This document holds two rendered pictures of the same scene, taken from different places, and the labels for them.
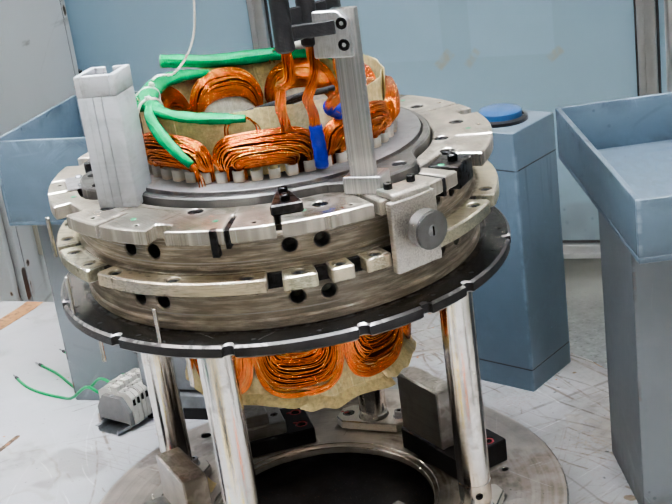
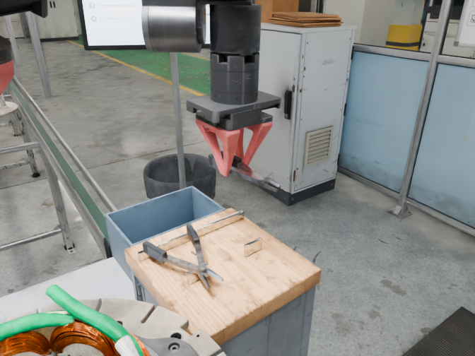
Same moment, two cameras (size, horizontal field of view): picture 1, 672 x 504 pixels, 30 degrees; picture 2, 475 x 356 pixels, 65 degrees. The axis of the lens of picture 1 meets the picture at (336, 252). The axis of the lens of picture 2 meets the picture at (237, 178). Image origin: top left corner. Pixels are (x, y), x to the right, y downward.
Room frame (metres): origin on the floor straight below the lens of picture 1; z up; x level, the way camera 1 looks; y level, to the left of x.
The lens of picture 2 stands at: (0.83, -0.16, 1.39)
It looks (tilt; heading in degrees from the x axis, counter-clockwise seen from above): 26 degrees down; 33
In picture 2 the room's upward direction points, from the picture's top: straight up
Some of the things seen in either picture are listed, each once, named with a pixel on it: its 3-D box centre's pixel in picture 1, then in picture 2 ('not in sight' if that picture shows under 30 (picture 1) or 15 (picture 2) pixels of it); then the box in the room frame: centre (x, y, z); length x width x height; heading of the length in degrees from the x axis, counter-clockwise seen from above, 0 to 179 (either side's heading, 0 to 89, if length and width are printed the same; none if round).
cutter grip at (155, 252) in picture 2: not in sight; (155, 251); (1.10, 0.14, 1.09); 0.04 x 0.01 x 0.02; 86
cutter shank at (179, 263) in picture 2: not in sight; (184, 264); (1.10, 0.10, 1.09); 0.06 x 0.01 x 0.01; 96
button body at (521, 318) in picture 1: (511, 249); not in sight; (1.10, -0.16, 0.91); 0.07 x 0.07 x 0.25; 48
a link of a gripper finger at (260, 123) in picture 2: not in sight; (235, 138); (1.21, 0.09, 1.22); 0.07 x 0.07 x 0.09; 72
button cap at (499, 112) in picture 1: (499, 112); not in sight; (1.10, -0.16, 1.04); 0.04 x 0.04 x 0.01
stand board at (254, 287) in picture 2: not in sight; (219, 265); (1.16, 0.08, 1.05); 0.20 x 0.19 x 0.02; 71
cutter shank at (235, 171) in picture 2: not in sight; (244, 174); (1.19, 0.06, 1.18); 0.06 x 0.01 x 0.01; 81
